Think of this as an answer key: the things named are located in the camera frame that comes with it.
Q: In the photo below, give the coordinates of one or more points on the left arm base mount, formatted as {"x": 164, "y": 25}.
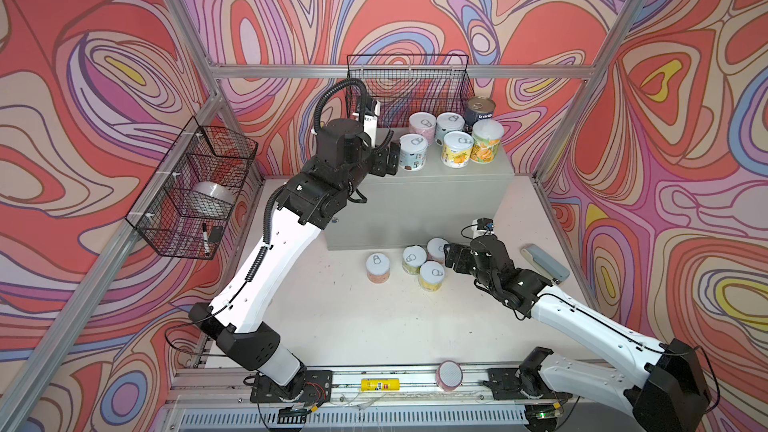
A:
{"x": 308, "y": 387}

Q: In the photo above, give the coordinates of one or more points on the yellow peach can plastic lid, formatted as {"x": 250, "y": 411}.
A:
{"x": 487, "y": 135}

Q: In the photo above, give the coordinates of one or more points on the white can teal label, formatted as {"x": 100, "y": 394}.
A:
{"x": 413, "y": 152}

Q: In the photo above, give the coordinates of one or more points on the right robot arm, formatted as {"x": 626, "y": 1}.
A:
{"x": 661, "y": 385}

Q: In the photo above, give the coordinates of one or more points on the black marker pen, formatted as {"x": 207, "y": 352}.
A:
{"x": 205, "y": 240}

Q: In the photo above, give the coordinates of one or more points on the white can red label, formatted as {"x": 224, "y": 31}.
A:
{"x": 436, "y": 250}

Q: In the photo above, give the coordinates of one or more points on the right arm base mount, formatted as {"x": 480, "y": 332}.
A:
{"x": 508, "y": 383}

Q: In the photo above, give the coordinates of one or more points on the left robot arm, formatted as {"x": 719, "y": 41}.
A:
{"x": 295, "y": 214}

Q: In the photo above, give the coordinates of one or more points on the white can pink label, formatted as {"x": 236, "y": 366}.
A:
{"x": 423, "y": 124}

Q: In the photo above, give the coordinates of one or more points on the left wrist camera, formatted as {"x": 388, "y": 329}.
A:
{"x": 369, "y": 114}

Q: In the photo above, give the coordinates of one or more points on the aluminium front rail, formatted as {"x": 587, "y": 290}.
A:
{"x": 418, "y": 386}

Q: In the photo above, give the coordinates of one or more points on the black wire basket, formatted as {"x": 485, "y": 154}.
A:
{"x": 189, "y": 214}
{"x": 407, "y": 83}

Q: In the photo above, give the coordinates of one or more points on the pink tape roll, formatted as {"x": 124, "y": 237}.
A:
{"x": 449, "y": 375}

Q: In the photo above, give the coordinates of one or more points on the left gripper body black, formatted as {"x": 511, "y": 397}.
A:
{"x": 374, "y": 162}

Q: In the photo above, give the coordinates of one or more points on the grey metal cabinet box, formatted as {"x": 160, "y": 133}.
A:
{"x": 413, "y": 207}

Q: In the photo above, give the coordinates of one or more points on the left black wire basket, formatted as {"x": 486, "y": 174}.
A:
{"x": 189, "y": 214}

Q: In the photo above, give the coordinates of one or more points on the dark blue tomato can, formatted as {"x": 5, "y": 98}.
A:
{"x": 478, "y": 109}

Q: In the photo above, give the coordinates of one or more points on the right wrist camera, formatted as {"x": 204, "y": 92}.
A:
{"x": 483, "y": 226}

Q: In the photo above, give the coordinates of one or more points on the silver tape roll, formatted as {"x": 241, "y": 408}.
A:
{"x": 211, "y": 200}

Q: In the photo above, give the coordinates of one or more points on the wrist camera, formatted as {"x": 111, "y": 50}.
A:
{"x": 369, "y": 114}
{"x": 483, "y": 226}

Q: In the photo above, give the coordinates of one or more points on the light blue spotted can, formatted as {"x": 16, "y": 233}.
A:
{"x": 447, "y": 122}

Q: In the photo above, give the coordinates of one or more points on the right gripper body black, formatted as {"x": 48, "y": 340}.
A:
{"x": 466, "y": 262}

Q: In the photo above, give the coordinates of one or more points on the white can green label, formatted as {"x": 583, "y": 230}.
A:
{"x": 413, "y": 257}

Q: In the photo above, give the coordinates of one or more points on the grey green stapler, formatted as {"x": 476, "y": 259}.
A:
{"x": 544, "y": 263}

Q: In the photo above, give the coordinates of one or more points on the white can yellow orange label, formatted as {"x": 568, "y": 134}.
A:
{"x": 456, "y": 150}

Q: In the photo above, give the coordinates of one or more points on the back black wire basket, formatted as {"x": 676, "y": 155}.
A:
{"x": 407, "y": 83}

